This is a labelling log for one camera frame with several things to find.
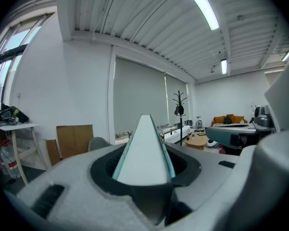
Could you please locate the grey appliance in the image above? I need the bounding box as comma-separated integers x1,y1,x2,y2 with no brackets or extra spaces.
253,105,273,128

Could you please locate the narrow grey roller blind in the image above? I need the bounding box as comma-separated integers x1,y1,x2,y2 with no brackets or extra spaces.
164,73,190,127

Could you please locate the clear red-label water bottle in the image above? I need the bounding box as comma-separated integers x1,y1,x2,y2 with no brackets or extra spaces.
0,140,22,179

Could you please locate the large glass window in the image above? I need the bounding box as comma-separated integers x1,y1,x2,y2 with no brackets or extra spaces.
0,13,56,114

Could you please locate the grey plastic chair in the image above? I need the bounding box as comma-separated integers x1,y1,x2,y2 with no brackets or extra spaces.
87,136,114,153

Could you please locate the orange sofa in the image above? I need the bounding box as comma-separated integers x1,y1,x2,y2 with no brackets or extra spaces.
211,114,248,128

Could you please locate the short ceiling tube light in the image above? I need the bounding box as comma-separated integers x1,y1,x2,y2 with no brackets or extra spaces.
220,58,228,75

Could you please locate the black bag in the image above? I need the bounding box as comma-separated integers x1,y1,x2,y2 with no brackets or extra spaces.
0,103,30,125

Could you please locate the long ceiling strip light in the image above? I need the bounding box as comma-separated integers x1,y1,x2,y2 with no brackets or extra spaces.
180,0,220,31

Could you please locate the white low cabinet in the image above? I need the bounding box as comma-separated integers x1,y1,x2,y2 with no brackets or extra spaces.
162,126,193,144

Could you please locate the white book with teal cover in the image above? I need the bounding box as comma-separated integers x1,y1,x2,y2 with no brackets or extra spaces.
112,114,177,186

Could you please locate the white wooden-legged table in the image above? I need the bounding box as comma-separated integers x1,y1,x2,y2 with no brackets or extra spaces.
0,123,53,187

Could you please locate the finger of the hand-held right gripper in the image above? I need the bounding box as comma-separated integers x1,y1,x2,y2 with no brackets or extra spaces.
205,125,257,152

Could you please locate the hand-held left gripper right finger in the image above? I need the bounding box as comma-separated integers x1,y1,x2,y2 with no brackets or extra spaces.
163,128,289,231

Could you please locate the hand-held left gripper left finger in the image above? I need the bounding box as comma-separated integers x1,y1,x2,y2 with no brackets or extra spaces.
5,143,161,231

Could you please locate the small brown cardboard sheet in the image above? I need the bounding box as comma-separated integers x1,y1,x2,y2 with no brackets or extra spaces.
46,139,63,166

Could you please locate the black coat rack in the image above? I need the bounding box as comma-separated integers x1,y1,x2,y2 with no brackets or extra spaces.
172,90,187,146

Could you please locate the oval wooden coffee table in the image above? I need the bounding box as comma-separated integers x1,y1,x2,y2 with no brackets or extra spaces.
184,136,208,151

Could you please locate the large brown cardboard sheet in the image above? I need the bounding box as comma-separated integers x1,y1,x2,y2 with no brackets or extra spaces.
56,124,94,161

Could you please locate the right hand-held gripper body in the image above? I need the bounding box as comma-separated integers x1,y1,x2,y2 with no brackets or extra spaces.
264,53,289,135

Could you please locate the wide grey roller blind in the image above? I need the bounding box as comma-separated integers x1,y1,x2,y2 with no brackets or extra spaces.
113,56,166,140

